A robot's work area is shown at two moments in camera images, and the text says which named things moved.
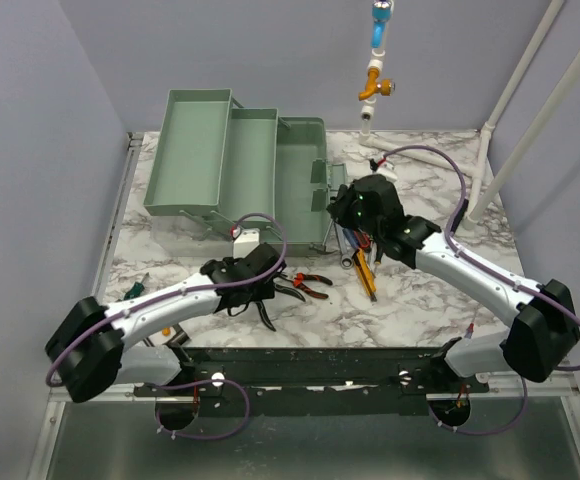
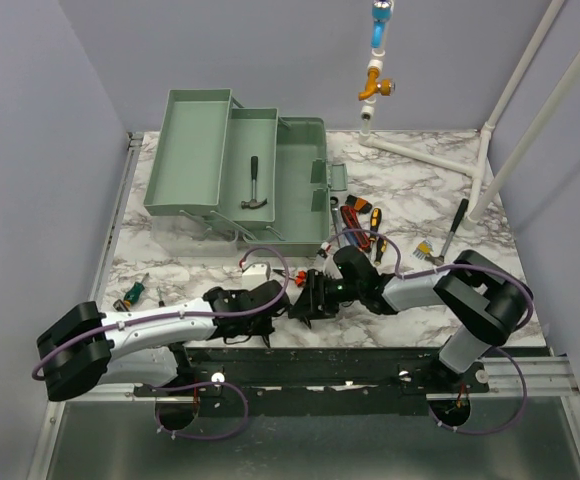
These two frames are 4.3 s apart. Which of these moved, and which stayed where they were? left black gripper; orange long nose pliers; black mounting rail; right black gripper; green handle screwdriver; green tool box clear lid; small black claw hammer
Moved: right black gripper; left black gripper; small black claw hammer
Stayed: green tool box clear lid; orange long nose pliers; green handle screwdriver; black mounting rail
